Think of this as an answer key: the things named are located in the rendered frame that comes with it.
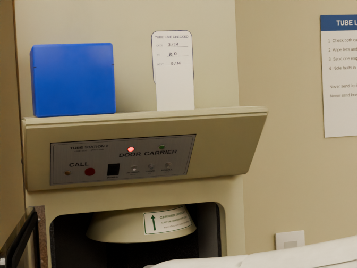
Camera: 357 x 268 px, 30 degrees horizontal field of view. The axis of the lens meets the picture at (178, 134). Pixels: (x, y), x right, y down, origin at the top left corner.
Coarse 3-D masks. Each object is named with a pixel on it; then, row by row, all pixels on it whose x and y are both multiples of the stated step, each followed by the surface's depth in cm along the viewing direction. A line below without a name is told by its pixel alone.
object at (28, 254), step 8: (32, 208) 88; (24, 216) 82; (16, 232) 72; (32, 232) 86; (8, 240) 68; (32, 240) 86; (8, 248) 64; (32, 248) 85; (0, 256) 62; (24, 256) 76; (32, 256) 84; (0, 264) 61; (24, 264) 76; (32, 264) 84
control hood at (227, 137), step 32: (32, 128) 81; (64, 128) 82; (96, 128) 84; (128, 128) 85; (160, 128) 86; (192, 128) 88; (224, 128) 89; (256, 128) 90; (32, 160) 86; (192, 160) 93; (224, 160) 94
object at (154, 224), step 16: (144, 208) 100; (160, 208) 101; (176, 208) 103; (96, 224) 102; (112, 224) 100; (128, 224) 99; (144, 224) 99; (160, 224) 100; (176, 224) 101; (192, 224) 105; (96, 240) 101; (112, 240) 99; (128, 240) 98; (144, 240) 98; (160, 240) 99
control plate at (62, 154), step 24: (72, 144) 85; (96, 144) 86; (120, 144) 87; (144, 144) 88; (168, 144) 89; (192, 144) 90; (72, 168) 88; (96, 168) 89; (120, 168) 90; (144, 168) 92; (168, 168) 93
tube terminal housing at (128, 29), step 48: (48, 0) 92; (96, 0) 94; (144, 0) 96; (192, 0) 97; (144, 48) 96; (144, 96) 96; (48, 192) 93; (96, 192) 95; (144, 192) 97; (192, 192) 98; (240, 192) 100; (48, 240) 93; (240, 240) 101
